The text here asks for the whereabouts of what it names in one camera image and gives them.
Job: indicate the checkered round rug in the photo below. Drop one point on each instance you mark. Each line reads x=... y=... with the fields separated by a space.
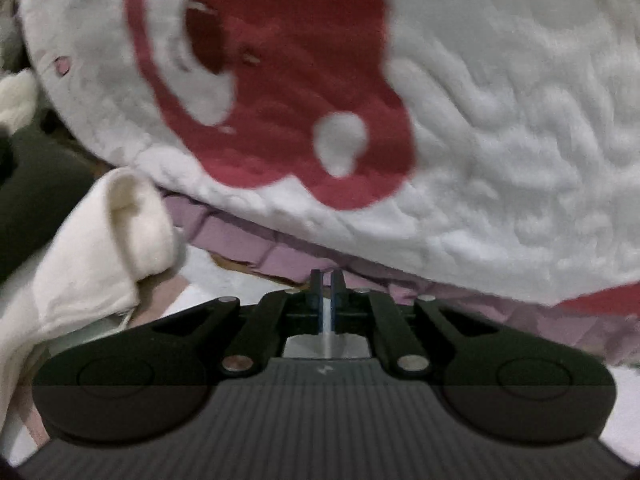
x=210 y=275

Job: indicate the stack of folded clothes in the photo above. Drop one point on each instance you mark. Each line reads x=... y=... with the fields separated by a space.
x=75 y=260

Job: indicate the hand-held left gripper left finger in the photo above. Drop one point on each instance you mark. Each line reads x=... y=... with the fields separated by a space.
x=316 y=305

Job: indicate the white quilt with red bears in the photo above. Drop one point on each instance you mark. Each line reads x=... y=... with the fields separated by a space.
x=500 y=135

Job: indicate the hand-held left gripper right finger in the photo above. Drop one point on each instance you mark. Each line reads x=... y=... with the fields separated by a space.
x=336 y=305

